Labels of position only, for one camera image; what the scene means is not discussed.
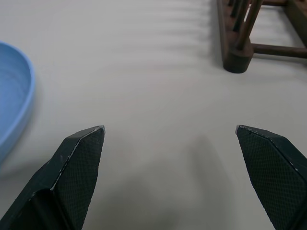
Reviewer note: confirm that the blue plate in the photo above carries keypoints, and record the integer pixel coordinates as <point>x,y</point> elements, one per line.
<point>14,95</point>

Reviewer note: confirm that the dark wooden dish rack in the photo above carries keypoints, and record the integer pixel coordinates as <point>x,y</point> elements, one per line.
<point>242,45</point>

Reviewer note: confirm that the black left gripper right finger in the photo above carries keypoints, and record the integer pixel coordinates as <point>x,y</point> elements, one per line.
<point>275,172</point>

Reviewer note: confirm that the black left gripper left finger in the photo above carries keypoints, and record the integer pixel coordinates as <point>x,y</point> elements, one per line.
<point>64,182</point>

